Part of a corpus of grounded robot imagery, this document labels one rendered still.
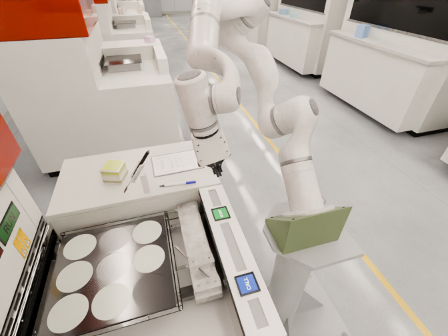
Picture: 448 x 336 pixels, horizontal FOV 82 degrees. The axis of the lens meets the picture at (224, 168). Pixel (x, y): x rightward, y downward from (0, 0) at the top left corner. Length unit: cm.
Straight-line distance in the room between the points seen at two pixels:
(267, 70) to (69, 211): 85
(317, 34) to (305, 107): 425
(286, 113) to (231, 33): 35
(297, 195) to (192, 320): 52
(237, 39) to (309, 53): 418
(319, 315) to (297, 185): 105
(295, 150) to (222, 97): 41
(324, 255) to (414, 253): 142
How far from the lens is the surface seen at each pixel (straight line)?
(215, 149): 75
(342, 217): 99
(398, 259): 230
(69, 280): 95
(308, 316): 182
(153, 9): 1297
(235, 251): 82
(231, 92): 65
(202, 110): 67
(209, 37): 79
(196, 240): 94
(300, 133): 96
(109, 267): 93
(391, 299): 208
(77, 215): 106
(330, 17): 514
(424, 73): 349
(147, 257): 91
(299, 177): 95
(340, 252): 107
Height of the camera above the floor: 163
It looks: 38 degrees down
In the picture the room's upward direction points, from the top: straight up
